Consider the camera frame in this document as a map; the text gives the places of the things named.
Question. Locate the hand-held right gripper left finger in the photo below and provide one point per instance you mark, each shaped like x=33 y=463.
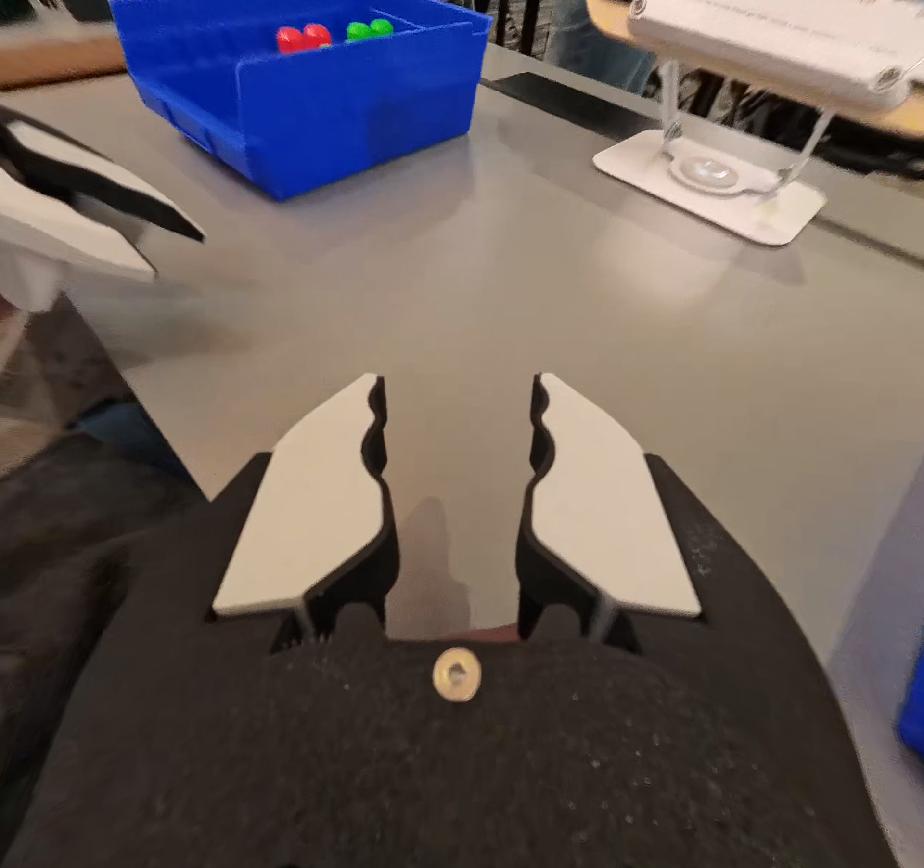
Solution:
x=310 y=514

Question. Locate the brown-edged side table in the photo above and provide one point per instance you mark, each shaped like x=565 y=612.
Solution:
x=58 y=63

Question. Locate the black chair armrest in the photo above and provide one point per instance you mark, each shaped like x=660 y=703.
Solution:
x=137 y=442

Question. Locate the instruction board on stand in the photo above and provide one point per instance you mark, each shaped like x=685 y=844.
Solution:
x=606 y=16

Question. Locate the round pale disc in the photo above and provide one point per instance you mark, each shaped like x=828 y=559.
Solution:
x=711 y=171

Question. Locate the rows of toy blocks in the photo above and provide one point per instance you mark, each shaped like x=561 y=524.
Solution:
x=303 y=36

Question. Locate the person's dark sweatshirt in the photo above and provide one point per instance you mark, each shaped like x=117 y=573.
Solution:
x=72 y=593

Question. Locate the metal clip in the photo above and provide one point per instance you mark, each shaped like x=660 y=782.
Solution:
x=637 y=7
x=891 y=79

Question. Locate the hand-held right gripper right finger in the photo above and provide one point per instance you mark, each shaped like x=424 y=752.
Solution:
x=613 y=514

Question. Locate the grey desk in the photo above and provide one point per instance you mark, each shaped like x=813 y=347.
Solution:
x=505 y=290

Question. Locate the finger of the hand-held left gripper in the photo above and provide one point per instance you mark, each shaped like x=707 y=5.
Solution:
x=43 y=222
x=72 y=157

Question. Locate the blue plastic bin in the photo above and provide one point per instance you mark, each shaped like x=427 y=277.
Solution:
x=913 y=716
x=325 y=110

